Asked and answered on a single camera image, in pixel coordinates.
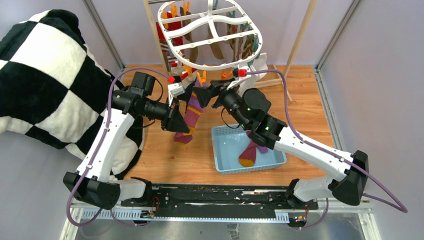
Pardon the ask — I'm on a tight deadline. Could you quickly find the light blue plastic basket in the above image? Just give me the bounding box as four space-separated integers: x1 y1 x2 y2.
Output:
211 124 287 175

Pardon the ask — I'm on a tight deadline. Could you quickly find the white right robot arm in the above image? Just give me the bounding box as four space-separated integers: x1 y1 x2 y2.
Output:
193 80 369 209

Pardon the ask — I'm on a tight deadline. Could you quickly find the argyle brown sock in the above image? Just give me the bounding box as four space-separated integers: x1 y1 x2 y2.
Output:
225 24 251 62

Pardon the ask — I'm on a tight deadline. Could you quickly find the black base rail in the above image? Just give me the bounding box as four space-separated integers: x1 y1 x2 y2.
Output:
121 183 319 221

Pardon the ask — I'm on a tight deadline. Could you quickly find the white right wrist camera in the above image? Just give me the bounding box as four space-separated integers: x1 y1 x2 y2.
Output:
226 66 250 91

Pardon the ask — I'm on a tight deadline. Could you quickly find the white sock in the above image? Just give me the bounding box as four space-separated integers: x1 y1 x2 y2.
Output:
238 52 269 97

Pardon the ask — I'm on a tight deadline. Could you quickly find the red sock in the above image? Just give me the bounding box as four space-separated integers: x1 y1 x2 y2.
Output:
155 11 185 61

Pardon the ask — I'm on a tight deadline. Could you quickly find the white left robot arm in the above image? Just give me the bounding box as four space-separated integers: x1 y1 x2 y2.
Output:
63 71 190 210

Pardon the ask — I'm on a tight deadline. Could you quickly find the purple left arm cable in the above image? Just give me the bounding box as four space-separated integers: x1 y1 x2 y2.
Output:
66 67 171 228

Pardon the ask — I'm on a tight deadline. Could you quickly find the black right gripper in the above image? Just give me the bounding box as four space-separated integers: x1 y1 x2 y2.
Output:
192 78 250 130

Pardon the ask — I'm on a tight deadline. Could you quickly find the wooden drying rack frame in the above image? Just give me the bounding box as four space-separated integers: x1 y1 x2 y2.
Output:
143 0 319 102

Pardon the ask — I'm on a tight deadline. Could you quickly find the purple orange striped sock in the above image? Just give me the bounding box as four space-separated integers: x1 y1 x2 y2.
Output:
238 131 269 168
173 81 207 145

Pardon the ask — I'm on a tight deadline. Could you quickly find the green brown striped sock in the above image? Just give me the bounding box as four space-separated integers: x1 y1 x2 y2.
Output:
242 34 259 59

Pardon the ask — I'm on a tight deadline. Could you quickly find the grey striped sock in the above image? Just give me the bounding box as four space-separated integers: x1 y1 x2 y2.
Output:
159 39 185 76

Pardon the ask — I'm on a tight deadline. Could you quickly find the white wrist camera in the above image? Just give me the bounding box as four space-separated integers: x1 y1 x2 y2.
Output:
226 66 250 91
167 76 185 107

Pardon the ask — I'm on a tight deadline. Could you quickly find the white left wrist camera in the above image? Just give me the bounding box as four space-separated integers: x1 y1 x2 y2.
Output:
167 76 185 107

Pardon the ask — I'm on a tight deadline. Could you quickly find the white round clip hanger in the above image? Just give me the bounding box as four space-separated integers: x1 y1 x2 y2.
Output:
156 0 263 71

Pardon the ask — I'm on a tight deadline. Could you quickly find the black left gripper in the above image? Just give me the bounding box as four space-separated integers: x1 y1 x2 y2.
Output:
139 96 190 133

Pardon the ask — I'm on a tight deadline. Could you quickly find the black white checkered blanket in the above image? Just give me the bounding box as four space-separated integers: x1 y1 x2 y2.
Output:
0 9 124 159

